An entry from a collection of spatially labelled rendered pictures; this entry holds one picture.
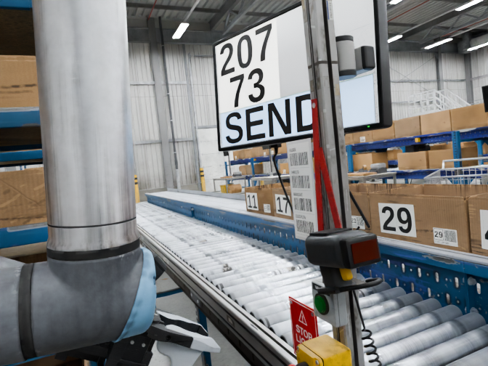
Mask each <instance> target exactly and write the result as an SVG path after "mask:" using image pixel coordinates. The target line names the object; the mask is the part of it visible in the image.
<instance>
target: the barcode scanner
mask: <svg viewBox="0 0 488 366"><path fill-rule="evenodd" d="M305 248H306V256H307V258H308V261H309V262H310V263H311V264H313V265H317V266H320V271H321V275H322V279H323V282H324V287H321V288H319V289H318V290H317V292H318V293H319V294H320V295H328V294H338V293H342V292H340V291H339V288H341V287H345V286H350V285H356V283H355V282H352V278H353V275H352V273H351V269H356V268H359V267H364V266H367V265H370V264H375V263H378V262H379V261H381V254H380V250H379V245H378V238H377V236H376V234H373V233H366V232H365V231H362V230H352V228H332V229H326V230H322V231H319V232H312V233H309V236H308V237H307V238H306V240H305Z"/></svg>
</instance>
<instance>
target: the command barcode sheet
mask: <svg viewBox="0 0 488 366"><path fill-rule="evenodd" d="M286 145H287V153H288V167H289V174H290V189H291V197H292V204H293V218H294V227H295V234H296V238H298V239H301V240H306V238H307V237H308V236H309V233H312V232H318V225H317V199H316V190H315V182H314V167H313V160H312V151H313V150H314V145H313V142H311V138H308V139H300V140H296V141H292V142H286Z"/></svg>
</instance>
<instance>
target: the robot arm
mask: <svg viewBox="0 0 488 366"><path fill-rule="evenodd" d="M32 7H33V27H34V38H35V49H36V69H37V80H38V100H39V111H40V122H41V142H42V153H43V164H44V184H45V195H46V215H47V226H48V240H47V242H46V252H47V255H46V256H47V261H42V262H36V263H31V264H25V263H22V262H20V261H15V260H12V259H8V258H5V257H3V256H0V366H4V365H10V364H14V363H18V362H24V361H27V360H28V359H31V358H34V357H42V356H45V355H49V354H55V353H56V354H55V356H54V358H55V359H58V360H62V361H65V360H66V359H67V357H68V356H69V357H75V358H79V359H85V360H89V361H93V362H97V366H104V363H105V360H106V363H105V366H148V365H149V363H150V360H151V358H152V356H153V352H152V351H151V350H152V348H153V345H154V343H155V341H157V343H156V347H157V350H158V351H159V352H160V353H161V354H164V355H166V356H168V357H170V359H171V366H193V364H194V363H195V361H196V359H197V358H198V357H199V356H200V354H201V353H202V352H203V351H207V352H213V353H219V352H220V350H221V348H220V347H219V346H218V344H217V343H216V342H215V341H214V339H212V338H211V337H207V336H208V333H207V332H206V330H205V329H204V328H203V326H202V325H200V324H197V323H196V322H193V321H191V320H188V319H186V318H183V317H180V316H177V315H176V314H172V313H170V312H166V311H163V310H161V309H157V308H155V304H156V285H155V281H156V280H157V279H158V278H159V277H160V276H161V275H162V274H163V273H164V272H165V271H166V265H165V263H164V262H163V261H162V260H161V259H160V257H159V256H158V255H157V254H156V253H154V252H151V251H150V250H148V249H146V248H140V239H139V231H138V229H137V213H136V198H135V183H134V155H133V140H132V125H131V97H130V82H129V53H128V39H127V24H126V0H32Z"/></svg>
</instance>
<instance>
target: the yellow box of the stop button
mask: <svg viewBox="0 0 488 366"><path fill-rule="evenodd" d="M296 356H297V364H296V366H352V363H351V350H350V348H348V347H347V346H345V345H343V344H342V343H340V342H339V341H337V340H336V339H334V338H332V337H330V336H329V335H321V336H319V337H316V338H313V339H310V340H308V341H304V342H303V343H302V344H299V345H297V350H296Z"/></svg>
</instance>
